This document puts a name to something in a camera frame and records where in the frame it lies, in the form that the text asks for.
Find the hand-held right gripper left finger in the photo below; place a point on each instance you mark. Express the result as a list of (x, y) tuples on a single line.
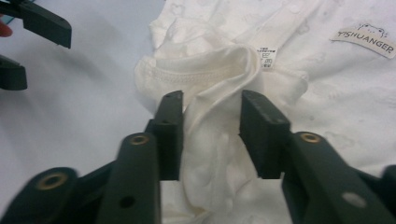
[(137, 174)]

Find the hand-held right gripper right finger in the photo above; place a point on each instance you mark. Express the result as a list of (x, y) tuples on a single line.
[(311, 174)]

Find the white baby romper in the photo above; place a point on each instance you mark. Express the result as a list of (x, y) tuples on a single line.
[(311, 93)]

